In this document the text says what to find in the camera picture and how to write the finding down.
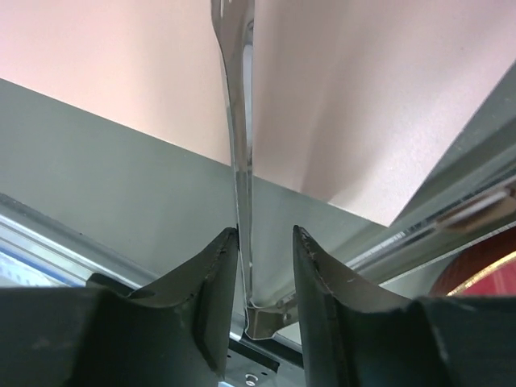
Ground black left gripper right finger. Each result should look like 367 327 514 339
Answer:
293 227 515 386

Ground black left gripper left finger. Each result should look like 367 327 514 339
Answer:
1 228 238 386

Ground silver metal tongs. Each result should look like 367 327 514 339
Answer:
210 0 298 340

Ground red round lacquer tray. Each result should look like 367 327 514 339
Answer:
429 251 515 296

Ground pink notebook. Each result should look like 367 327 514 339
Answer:
1 1 515 226

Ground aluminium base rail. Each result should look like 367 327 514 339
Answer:
1 194 158 289

